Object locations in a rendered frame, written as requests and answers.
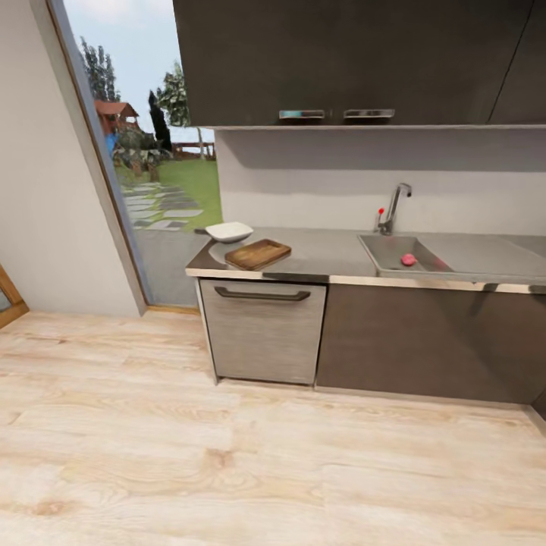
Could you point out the fixed window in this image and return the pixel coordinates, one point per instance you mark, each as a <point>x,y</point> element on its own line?
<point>161,174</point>

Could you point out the bowl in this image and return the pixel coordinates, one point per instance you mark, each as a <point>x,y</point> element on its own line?
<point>232,232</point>

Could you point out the cabinet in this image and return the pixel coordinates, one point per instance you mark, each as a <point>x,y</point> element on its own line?
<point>521,103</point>
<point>345,64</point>

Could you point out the vidalia onion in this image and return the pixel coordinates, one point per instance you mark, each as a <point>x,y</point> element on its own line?
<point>408,259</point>

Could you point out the drop in sink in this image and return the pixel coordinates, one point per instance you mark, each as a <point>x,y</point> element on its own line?
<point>450,255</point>

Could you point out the cutting board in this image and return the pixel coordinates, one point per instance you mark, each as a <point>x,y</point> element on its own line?
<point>257,254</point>

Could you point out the dishwasher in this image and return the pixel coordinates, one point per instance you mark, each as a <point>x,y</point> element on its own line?
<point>264,329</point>

